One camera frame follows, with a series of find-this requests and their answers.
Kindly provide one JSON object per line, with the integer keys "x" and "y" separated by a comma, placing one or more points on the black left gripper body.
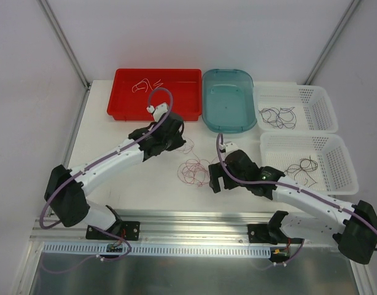
{"x": 175, "y": 142}

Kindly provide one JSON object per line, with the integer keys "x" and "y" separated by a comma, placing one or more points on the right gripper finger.
{"x": 214, "y": 184}
{"x": 215, "y": 171}

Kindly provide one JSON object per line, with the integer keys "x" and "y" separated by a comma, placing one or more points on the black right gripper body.
{"x": 222, "y": 177}

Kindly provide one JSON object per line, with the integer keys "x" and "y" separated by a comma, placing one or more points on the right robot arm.
{"x": 349, "y": 227}

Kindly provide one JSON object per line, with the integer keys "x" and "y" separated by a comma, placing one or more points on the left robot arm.
{"x": 68, "y": 188}

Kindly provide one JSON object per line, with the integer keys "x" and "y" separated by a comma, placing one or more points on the red plastic bin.
{"x": 131, "y": 89}

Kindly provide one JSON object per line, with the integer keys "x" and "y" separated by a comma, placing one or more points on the teal translucent plastic bin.
{"x": 228, "y": 101}

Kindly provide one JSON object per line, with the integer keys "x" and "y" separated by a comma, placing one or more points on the upper white perforated basket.
{"x": 293, "y": 108}

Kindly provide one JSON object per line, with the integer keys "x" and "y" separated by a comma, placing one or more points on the white perforated basket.
{"x": 320, "y": 161}
{"x": 293, "y": 108}

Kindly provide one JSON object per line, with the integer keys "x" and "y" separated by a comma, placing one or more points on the lower white perforated basket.
{"x": 320, "y": 161}

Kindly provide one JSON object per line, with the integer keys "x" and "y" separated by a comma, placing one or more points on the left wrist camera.
{"x": 157, "y": 111}

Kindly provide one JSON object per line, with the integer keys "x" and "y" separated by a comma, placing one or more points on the aluminium mounting rail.
{"x": 169, "y": 227}

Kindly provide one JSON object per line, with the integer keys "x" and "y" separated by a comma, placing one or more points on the left aluminium frame post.
{"x": 64, "y": 42}

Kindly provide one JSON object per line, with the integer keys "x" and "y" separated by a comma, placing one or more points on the aluminium frame post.
{"x": 64, "y": 42}
{"x": 342, "y": 24}

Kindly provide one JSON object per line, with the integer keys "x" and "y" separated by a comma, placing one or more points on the white slotted cable duct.
{"x": 158, "y": 250}

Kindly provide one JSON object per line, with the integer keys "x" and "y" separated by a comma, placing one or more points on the right aluminium frame post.
{"x": 342, "y": 24}

